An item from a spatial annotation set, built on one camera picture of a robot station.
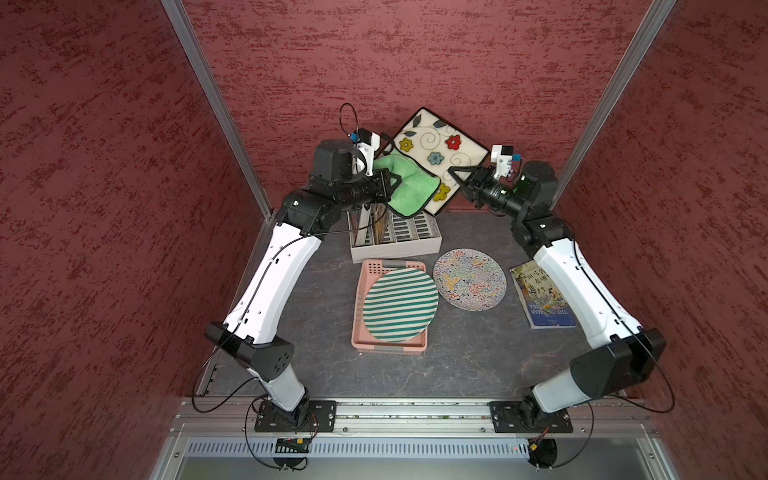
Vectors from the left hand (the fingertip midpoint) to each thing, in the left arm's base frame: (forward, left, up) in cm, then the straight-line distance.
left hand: (397, 185), depth 65 cm
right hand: (+3, -10, 0) cm, 11 cm away
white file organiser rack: (+22, -3, -45) cm, 50 cm away
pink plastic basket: (-19, +9, -44) cm, 49 cm away
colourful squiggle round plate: (+3, -25, -44) cm, 51 cm away
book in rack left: (+18, +11, -34) cm, 41 cm away
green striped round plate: (-9, -2, -40) cm, 41 cm away
